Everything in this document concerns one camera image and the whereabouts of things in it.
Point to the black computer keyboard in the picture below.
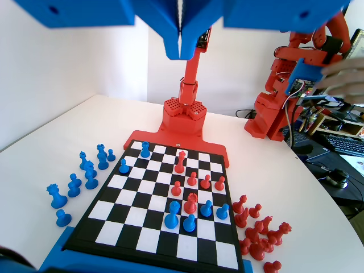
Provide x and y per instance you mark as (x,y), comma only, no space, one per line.
(345,145)

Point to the black white chessboard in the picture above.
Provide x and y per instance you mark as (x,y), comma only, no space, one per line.
(142,204)

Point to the black camera circuit board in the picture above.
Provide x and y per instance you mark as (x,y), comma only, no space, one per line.
(204,38)

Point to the tall blue piece back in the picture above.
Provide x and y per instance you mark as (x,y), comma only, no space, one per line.
(171,220)

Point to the red base plate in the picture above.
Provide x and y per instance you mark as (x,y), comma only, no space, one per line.
(148,137)

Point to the red chess king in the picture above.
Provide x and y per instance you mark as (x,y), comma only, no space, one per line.
(179,166)

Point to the red robot arm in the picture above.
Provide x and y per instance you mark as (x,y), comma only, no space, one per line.
(183,119)

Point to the black computer mouse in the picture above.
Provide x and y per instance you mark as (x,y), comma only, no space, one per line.
(338,179)

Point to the red chess pawn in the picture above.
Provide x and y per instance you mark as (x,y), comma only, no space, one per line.
(205,183)
(192,179)
(251,234)
(255,211)
(219,185)
(267,246)
(176,190)
(245,247)

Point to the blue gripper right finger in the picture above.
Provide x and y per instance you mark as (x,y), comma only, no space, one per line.
(190,28)

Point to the black laptop keyboard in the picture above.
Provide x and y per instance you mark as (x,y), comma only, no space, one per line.
(298,139)

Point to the red leader arm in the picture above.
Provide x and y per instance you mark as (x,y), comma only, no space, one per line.
(264,113)

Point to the red chess queen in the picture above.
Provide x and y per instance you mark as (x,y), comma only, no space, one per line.
(277,236)

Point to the person's hand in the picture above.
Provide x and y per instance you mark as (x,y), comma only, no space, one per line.
(347,79)

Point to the wooden desk stand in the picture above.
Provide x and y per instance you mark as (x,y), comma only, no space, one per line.
(327,125)

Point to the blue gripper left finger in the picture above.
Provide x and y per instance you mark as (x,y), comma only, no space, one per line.
(170,28)

